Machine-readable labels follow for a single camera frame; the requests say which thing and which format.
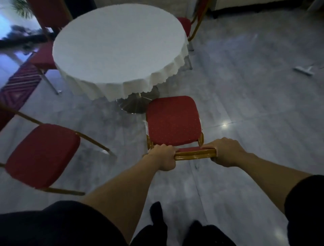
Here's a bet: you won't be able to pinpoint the person's left hand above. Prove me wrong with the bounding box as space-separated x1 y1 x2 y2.
147 144 179 172

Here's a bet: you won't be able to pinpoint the person's right hand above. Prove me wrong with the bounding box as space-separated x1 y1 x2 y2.
202 137 246 168

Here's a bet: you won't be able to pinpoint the red chair with gold frame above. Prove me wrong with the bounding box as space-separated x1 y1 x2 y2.
145 96 217 161
176 0 210 70
26 0 73 95
0 103 117 196

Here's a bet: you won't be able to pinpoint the person's right forearm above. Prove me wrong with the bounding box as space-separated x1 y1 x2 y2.
234 152 313 215

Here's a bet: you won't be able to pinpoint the person's left forearm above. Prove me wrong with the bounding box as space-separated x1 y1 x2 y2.
80 152 165 244

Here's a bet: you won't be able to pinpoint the person's black trousers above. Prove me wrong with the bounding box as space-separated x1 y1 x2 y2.
130 220 237 246

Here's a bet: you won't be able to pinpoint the white round tablecloth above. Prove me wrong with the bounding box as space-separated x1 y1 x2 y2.
52 3 190 102

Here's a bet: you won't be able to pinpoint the person's black shirt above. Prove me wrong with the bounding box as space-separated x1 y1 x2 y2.
0 175 324 246

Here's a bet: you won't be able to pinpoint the white cabinet with dark base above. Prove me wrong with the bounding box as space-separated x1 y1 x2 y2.
210 0 311 19

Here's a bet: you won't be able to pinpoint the red patterned carpet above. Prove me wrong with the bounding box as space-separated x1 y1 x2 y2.
0 61 42 131

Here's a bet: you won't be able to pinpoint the green potted plant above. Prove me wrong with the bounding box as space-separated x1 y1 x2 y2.
10 0 33 20

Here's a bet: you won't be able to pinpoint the metal table pedestal base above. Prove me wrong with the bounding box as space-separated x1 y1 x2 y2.
116 86 160 114

